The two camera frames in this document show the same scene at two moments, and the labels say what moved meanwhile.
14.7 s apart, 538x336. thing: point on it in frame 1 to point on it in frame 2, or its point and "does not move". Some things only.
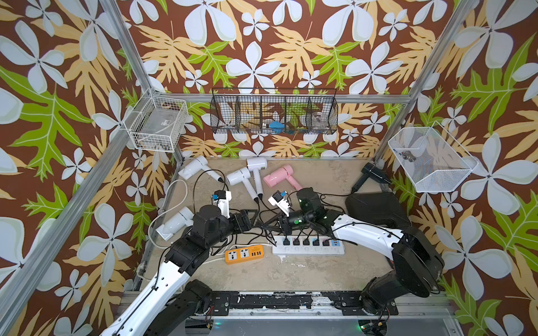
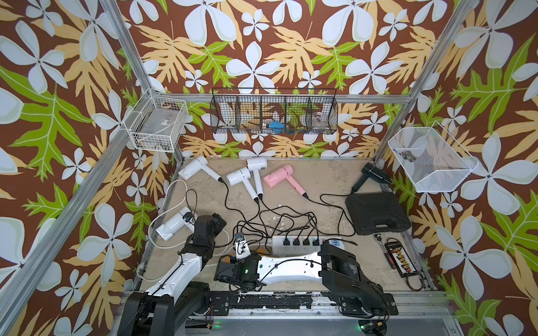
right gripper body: [298, 219] to [233, 263]
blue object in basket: [277, 127] does not move
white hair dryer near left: [173, 225] does not move
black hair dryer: [373, 171] does not move
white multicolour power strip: [307, 246] does not move
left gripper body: [235, 227] to [217, 227]
